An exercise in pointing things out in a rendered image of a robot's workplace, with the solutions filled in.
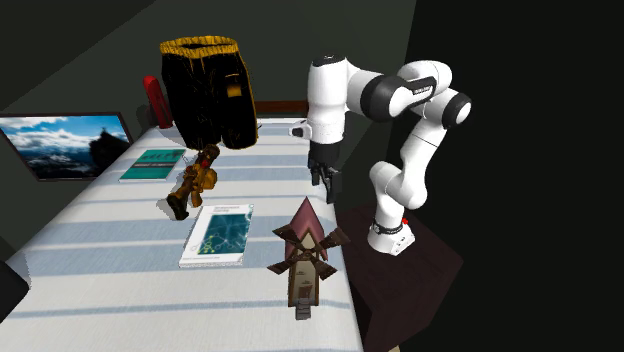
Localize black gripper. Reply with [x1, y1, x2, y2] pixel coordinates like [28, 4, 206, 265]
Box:
[307, 141, 343, 205]

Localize brown toy windmill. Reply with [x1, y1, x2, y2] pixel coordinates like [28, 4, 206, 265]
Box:
[266, 196, 352, 321]

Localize white book with teal picture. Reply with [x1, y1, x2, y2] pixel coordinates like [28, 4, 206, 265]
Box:
[178, 203, 255, 269]

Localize dark brown robot stand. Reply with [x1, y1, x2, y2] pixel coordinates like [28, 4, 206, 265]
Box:
[335, 204, 465, 352]

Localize brown toy cannon figure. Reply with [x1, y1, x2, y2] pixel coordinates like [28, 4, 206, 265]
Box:
[166, 143, 222, 221]

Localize black shorts with yellow waistband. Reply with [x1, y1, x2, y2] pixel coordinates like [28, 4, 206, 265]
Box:
[159, 35, 260, 151]

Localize red upright cylinder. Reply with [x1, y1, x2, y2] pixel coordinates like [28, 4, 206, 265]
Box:
[142, 75, 174, 130]

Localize white striped bed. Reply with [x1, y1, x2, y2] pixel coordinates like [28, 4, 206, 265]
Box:
[0, 100, 365, 352]

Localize framed mountain wall picture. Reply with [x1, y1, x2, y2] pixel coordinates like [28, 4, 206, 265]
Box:
[0, 111, 135, 183]

